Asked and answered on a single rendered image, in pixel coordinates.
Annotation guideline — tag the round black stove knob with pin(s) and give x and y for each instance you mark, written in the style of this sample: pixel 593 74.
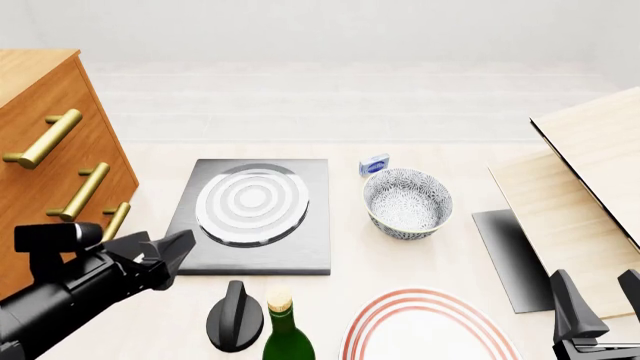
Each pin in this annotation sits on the round black stove knob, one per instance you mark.
pixel 235 318

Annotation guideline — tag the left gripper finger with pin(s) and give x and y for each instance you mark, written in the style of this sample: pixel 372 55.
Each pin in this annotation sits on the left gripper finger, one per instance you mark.
pixel 125 245
pixel 172 249

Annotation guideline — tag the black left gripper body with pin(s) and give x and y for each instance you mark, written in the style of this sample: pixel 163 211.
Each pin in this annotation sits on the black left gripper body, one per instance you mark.
pixel 150 275

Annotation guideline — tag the white plate with red rings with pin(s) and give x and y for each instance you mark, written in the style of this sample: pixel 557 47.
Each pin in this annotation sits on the white plate with red rings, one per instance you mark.
pixel 425 333

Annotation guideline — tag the green glass bottle with cork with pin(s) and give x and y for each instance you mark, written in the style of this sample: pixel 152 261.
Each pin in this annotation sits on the green glass bottle with cork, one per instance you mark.
pixel 287 343

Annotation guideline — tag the pale wooden rack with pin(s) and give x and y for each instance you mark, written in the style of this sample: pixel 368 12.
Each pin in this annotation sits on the pale wooden rack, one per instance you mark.
pixel 565 210

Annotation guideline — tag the wooden cabinet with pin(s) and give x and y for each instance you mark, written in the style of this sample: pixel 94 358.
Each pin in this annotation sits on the wooden cabinet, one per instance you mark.
pixel 45 90

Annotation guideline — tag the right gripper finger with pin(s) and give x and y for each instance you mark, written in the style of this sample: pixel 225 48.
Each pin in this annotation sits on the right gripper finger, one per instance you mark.
pixel 632 292
pixel 575 307

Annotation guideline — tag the blue white patterned bowl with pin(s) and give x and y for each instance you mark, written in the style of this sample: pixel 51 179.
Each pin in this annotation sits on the blue white patterned bowl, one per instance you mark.
pixel 407 204

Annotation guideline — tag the small blue white box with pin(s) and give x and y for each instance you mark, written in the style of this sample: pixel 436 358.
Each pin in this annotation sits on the small blue white box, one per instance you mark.
pixel 373 165

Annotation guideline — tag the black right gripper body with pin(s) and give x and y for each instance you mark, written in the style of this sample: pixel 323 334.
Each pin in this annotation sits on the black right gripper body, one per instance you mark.
pixel 595 350

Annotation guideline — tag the flat black stove plate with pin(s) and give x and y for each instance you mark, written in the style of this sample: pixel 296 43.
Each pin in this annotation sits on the flat black stove plate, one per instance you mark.
pixel 310 232

